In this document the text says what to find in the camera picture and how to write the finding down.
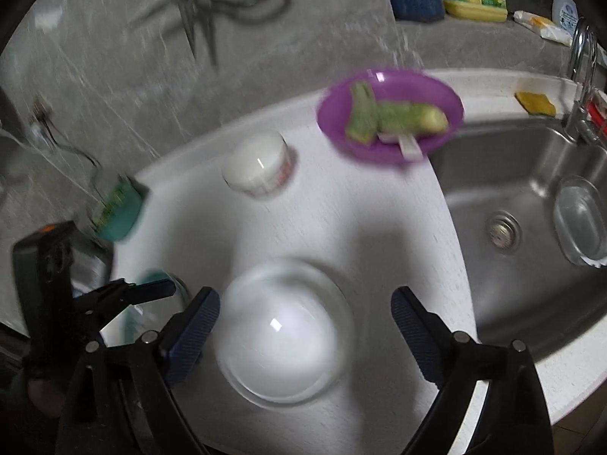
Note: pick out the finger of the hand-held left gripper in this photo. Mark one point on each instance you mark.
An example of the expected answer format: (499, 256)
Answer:
(142, 290)

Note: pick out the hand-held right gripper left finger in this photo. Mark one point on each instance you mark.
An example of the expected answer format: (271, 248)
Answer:
(194, 331)

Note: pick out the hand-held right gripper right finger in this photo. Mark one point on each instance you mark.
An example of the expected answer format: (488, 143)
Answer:
(417, 336)

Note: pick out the teal floral plate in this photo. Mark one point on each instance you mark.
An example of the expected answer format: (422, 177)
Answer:
(149, 275)

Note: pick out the plain white bowl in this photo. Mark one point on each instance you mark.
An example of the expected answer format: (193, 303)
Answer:
(284, 341)

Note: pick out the teal plastic basin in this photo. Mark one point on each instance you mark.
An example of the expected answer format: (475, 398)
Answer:
(125, 220)

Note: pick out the sink drain strainer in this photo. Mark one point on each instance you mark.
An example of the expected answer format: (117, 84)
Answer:
(503, 230)

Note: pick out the white spoon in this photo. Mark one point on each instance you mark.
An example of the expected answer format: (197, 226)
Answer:
(410, 148)

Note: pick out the stainless steel sink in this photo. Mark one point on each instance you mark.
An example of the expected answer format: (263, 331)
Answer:
(521, 161)

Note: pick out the green vegetable piece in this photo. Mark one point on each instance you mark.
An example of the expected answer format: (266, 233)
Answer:
(361, 113)
(412, 121)

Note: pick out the yellow sponge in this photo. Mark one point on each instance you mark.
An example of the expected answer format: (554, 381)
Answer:
(535, 103)

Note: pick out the black scissors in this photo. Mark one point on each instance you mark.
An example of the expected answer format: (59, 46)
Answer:
(189, 14)

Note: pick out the red white packet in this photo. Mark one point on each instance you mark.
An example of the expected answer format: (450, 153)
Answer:
(598, 108)

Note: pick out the chrome faucet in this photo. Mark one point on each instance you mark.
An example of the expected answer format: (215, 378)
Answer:
(582, 57)

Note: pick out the white tube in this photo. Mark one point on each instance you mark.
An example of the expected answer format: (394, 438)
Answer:
(543, 28)

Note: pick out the white bottle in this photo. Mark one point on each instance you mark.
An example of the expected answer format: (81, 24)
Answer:
(565, 9)

